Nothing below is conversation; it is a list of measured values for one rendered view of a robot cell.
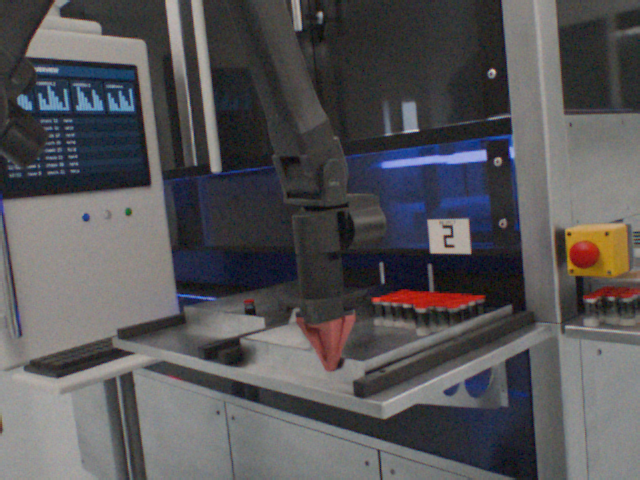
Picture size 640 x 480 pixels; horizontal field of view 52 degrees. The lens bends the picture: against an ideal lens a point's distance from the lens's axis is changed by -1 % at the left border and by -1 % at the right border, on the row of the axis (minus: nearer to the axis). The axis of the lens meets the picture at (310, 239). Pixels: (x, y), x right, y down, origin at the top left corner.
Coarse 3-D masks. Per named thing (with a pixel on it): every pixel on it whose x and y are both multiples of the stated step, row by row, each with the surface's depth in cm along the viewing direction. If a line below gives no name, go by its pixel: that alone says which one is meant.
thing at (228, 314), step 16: (272, 288) 147; (288, 288) 150; (368, 288) 131; (384, 288) 134; (208, 304) 136; (224, 304) 138; (240, 304) 141; (256, 304) 144; (272, 304) 142; (192, 320) 130; (208, 320) 126; (224, 320) 122; (240, 320) 118; (256, 320) 115; (272, 320) 114
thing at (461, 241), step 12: (432, 228) 116; (444, 228) 114; (456, 228) 112; (468, 228) 110; (432, 240) 116; (456, 240) 112; (468, 240) 111; (432, 252) 117; (444, 252) 115; (456, 252) 113; (468, 252) 111
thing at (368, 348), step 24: (360, 312) 117; (504, 312) 101; (264, 336) 102; (288, 336) 106; (360, 336) 106; (384, 336) 105; (408, 336) 103; (432, 336) 89; (456, 336) 93; (264, 360) 96; (288, 360) 92; (312, 360) 88; (360, 360) 81; (384, 360) 83
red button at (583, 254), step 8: (584, 240) 94; (576, 248) 93; (584, 248) 92; (592, 248) 92; (576, 256) 93; (584, 256) 92; (592, 256) 92; (576, 264) 94; (584, 264) 93; (592, 264) 93
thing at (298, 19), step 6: (294, 0) 125; (300, 0) 125; (294, 6) 125; (300, 6) 125; (294, 12) 125; (300, 12) 125; (294, 18) 126; (300, 18) 125; (306, 18) 127; (312, 18) 128; (318, 18) 129; (324, 18) 129; (294, 24) 126; (300, 24) 125; (294, 30) 126; (300, 30) 126
